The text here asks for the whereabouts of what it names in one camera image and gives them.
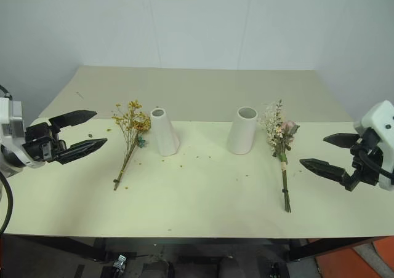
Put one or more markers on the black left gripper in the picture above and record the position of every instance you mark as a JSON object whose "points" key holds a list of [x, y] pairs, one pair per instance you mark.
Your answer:
{"points": [[38, 144]]}

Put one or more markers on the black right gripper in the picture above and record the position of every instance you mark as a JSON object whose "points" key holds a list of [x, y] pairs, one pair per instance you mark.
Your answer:
{"points": [[364, 170]]}

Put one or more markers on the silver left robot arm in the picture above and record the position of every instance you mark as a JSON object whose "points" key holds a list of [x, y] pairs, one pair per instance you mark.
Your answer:
{"points": [[9, 162]]}

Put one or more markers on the narrow white ceramic vase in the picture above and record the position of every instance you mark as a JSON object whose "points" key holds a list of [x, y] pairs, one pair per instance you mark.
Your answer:
{"points": [[164, 133]]}

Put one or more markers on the wide white ceramic vase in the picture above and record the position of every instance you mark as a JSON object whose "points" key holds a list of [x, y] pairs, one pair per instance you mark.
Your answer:
{"points": [[241, 133]]}

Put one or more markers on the pink and white flower bouquet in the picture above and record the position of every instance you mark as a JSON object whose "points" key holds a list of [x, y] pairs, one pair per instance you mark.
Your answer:
{"points": [[281, 136]]}

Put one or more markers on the yellow dried flower bouquet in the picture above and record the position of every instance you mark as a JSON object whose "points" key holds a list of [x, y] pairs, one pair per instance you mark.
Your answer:
{"points": [[132, 127]]}

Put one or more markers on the small silver metal part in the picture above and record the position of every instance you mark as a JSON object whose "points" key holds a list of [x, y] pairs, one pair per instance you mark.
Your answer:
{"points": [[119, 262]]}

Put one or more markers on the black metal table frame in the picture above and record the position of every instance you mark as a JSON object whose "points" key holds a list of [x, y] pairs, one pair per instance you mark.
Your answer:
{"points": [[46, 240]]}

